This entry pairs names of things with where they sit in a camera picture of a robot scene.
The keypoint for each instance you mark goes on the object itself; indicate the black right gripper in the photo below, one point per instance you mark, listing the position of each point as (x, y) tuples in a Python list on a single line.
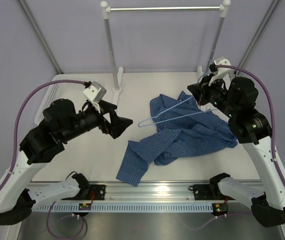
[(201, 90)]

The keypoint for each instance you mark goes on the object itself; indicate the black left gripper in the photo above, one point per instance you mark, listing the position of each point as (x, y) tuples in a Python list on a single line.
[(118, 124)]

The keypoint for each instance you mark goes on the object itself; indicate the blue plaid shirt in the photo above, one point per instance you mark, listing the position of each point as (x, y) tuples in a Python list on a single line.
[(182, 131)]

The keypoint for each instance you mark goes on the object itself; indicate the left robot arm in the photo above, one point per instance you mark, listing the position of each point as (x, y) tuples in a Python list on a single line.
[(17, 201)]

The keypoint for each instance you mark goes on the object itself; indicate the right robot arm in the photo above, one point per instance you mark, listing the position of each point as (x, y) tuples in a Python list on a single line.
[(254, 132)]

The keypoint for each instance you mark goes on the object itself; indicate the white and silver clothes rack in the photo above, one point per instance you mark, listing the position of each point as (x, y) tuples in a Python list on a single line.
[(159, 39)]

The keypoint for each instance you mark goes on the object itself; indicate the white plastic basket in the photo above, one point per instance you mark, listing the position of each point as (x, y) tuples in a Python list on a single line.
[(70, 91)]

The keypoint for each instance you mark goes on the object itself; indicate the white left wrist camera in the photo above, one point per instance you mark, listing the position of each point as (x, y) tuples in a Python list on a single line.
[(94, 93)]

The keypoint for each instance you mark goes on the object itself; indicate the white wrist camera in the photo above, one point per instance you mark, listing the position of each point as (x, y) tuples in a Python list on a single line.
[(94, 93), (219, 68)]

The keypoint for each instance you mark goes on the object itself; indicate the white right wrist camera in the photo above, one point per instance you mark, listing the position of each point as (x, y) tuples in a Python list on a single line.
[(219, 68)]

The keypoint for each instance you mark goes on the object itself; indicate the aluminium mounting rail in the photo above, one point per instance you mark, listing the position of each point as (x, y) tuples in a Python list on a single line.
[(150, 192)]

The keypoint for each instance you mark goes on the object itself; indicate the white slotted cable duct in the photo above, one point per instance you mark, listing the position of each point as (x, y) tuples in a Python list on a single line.
[(99, 207)]

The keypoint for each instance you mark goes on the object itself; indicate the aluminium frame post right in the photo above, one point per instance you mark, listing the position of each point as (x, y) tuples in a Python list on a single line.
[(271, 10)]

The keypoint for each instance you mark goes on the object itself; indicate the aluminium frame post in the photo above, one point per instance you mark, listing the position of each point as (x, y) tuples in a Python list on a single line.
[(39, 35), (271, 10)]

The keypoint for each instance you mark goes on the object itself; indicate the aluminium frame post left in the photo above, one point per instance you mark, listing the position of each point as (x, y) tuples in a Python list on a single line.
[(39, 35)]

